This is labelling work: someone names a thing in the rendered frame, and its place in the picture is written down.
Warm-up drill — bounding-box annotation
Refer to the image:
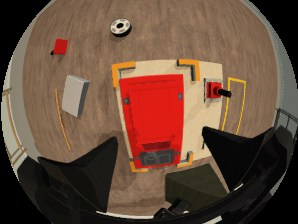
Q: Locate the red cube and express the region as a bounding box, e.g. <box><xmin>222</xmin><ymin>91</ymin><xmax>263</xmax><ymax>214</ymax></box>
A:
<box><xmin>51</xmin><ymin>39</ymin><xmax>68</xmax><ymax>55</ymax></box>

